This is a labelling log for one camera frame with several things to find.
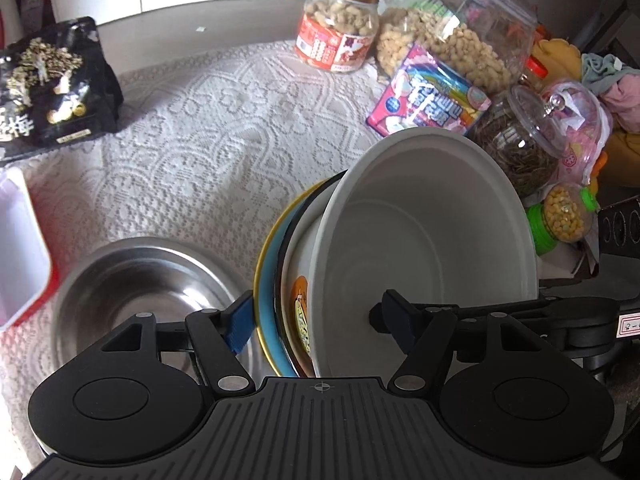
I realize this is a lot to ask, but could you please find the peanut jar with red label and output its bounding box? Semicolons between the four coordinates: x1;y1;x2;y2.
295;0;382;75

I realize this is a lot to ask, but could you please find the white paper bowl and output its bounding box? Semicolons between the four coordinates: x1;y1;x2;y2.
287;127;540;379

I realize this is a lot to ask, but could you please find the glass jar of dark sticks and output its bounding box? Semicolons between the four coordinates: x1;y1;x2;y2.
467;82;577;200

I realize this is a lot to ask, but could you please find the white lace tablecloth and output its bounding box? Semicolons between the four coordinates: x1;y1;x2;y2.
0;39;541;467

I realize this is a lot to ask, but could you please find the stainless steel bowl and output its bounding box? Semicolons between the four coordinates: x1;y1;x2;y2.
50;236;266;396

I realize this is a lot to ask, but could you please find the yellow sofa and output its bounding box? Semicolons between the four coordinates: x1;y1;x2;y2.
530;37;640;150

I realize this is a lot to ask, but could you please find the large glass jar with lid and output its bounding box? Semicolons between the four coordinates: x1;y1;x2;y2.
376;0;539;97

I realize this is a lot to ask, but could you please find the black snack bag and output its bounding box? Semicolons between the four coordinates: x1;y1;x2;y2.
0;16;125;162

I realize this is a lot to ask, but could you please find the red rectangular tray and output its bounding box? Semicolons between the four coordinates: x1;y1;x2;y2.
0;167;54;332

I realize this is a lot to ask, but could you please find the blue enamel bowl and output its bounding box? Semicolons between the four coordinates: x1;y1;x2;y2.
259;175;346;379

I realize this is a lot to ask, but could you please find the pile of clothes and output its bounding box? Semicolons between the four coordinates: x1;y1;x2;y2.
580;52;640;134

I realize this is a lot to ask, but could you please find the pink plastic bag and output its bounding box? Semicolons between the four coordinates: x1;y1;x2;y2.
542;77;614;187

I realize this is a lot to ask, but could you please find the green candy dispenser toy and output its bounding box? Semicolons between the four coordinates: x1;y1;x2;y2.
526;182;600;257

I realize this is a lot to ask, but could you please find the colourful candy packet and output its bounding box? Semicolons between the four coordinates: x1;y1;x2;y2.
366;44;493;139

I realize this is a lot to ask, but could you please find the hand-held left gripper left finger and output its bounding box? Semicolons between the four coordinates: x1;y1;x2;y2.
100;290;256;396

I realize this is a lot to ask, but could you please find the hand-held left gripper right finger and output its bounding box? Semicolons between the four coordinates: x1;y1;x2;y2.
381;289;547;394

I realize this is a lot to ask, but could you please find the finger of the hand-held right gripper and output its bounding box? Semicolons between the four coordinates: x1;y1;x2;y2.
425;296;621;357

